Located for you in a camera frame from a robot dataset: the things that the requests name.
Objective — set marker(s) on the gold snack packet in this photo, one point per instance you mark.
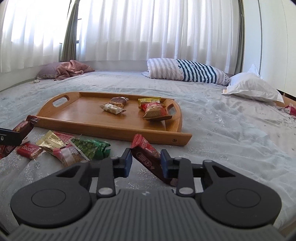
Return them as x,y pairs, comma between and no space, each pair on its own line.
49,141

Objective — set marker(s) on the white nut packet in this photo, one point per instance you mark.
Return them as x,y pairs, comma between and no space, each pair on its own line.
112,109

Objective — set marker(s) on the red and white packet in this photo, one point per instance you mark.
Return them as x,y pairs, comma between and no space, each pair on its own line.
290,109

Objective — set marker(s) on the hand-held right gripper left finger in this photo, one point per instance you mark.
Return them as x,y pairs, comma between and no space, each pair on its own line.
127,162

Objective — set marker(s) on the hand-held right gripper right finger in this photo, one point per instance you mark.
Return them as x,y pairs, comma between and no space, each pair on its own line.
164,162

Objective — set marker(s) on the wooden bedside board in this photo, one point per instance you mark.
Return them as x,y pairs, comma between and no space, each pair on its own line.
288,99

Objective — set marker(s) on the red and brown wafer bar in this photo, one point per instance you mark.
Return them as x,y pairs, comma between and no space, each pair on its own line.
146,155
24,126

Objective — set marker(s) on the yellow snack packet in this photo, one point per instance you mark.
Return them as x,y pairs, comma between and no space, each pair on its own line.
149,100

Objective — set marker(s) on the pink clear-window snack packet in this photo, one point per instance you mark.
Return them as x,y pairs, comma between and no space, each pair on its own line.
69,155

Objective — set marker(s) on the white pillow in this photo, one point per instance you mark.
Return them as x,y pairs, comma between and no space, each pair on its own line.
252,89

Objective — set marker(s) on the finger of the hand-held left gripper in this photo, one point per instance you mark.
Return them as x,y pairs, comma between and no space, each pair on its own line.
11,136

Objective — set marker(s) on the red and gold nut packet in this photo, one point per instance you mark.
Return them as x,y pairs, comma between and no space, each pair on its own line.
155,111

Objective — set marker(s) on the green curtain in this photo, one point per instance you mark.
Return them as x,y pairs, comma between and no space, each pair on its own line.
69,39
240,46

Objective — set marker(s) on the mauve pillow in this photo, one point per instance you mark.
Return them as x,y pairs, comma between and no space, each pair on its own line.
47,70

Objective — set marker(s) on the red biscuit packet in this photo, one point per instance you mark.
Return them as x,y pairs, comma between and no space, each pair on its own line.
5,150
29,149

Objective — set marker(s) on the pink blanket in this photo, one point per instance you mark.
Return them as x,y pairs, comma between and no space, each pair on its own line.
71,69

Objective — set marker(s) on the small round trinket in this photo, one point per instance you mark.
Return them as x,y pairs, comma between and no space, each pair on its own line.
35,80

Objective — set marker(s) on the white wardrobe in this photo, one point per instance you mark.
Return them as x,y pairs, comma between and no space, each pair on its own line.
272,46

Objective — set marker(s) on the brown almond packet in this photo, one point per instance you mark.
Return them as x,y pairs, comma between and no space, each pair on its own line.
119,102

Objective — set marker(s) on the striped pillow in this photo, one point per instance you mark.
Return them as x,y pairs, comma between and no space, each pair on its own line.
185,69

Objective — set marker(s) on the light blue snowflake bedspread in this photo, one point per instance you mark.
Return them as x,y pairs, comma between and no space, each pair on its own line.
231,139

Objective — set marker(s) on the green pea packet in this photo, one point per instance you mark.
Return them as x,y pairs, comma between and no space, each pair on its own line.
90,147

